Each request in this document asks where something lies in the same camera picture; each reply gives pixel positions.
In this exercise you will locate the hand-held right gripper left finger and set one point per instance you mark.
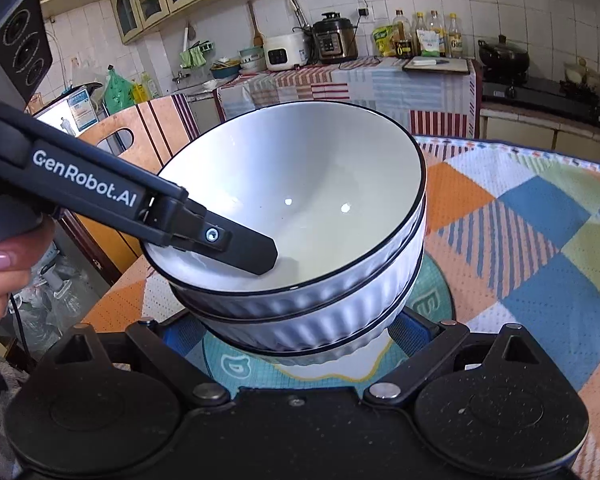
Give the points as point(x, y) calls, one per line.
point(180, 340)

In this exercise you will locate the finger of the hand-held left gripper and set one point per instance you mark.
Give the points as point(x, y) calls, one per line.
point(235, 245)

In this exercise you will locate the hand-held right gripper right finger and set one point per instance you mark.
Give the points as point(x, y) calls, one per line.
point(412, 330)

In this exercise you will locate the teal egg print plate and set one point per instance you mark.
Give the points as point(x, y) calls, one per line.
point(432, 295)

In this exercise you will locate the white ribbed bowl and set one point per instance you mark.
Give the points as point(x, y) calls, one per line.
point(330, 325)
point(300, 175)

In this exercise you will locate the stack of pale bowls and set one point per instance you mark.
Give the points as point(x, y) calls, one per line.
point(251, 59)

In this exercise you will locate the person's left hand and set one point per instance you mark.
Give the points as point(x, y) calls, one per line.
point(10, 280)

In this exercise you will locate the white appliance with label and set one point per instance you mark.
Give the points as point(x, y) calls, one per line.
point(75, 110)

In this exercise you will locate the green plastic bag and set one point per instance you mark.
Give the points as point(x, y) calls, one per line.
point(117, 92)

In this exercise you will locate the wooden chair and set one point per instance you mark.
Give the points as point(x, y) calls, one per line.
point(150, 120)

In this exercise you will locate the yellow plastic bottle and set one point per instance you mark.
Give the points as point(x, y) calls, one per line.
point(150, 87)

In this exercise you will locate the clear plastic bag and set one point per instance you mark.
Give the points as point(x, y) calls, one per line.
point(55, 305)

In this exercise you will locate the colourful patchwork tablecloth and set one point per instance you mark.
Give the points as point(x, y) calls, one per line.
point(530, 210)

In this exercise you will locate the blue bowl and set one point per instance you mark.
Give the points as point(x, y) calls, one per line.
point(225, 71)

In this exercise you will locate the green cloth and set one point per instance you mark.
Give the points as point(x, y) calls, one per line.
point(195, 56)

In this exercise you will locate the white rice cooker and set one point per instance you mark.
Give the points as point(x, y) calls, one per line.
point(282, 52)

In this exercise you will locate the striped counter cloth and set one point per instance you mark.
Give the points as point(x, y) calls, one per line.
point(360, 85)

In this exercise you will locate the wooden spatula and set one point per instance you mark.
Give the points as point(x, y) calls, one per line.
point(256, 30)

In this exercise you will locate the black pressure cooker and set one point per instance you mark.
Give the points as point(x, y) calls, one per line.
point(335, 40)

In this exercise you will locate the cream base cabinet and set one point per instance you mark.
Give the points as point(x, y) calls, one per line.
point(530, 132)

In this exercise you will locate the white hand blender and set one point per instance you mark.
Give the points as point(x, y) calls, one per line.
point(300, 12)

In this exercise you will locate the yellow green packet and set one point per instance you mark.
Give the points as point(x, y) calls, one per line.
point(382, 42)

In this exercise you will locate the dark cutting board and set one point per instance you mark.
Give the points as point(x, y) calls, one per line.
point(455, 66)

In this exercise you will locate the black gas stove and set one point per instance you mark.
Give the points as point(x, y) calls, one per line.
point(545, 95)

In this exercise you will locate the white packet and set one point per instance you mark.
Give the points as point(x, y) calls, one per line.
point(429, 42)

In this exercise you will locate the black cooking pot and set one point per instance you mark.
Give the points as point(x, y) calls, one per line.
point(502, 57)

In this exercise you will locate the yellow oil bottle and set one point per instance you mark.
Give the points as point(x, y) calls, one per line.
point(434, 20)
point(420, 22)
point(455, 40)

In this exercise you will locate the white pot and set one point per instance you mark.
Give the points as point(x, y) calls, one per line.
point(582, 72)

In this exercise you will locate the wall power socket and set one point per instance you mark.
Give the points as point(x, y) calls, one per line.
point(363, 10)

